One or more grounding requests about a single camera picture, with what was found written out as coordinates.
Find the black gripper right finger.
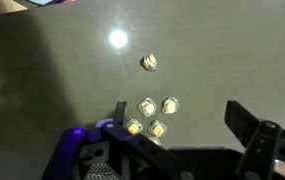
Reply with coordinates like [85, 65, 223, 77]
[224, 100, 283, 180]

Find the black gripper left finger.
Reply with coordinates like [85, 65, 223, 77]
[100, 99, 196, 180]

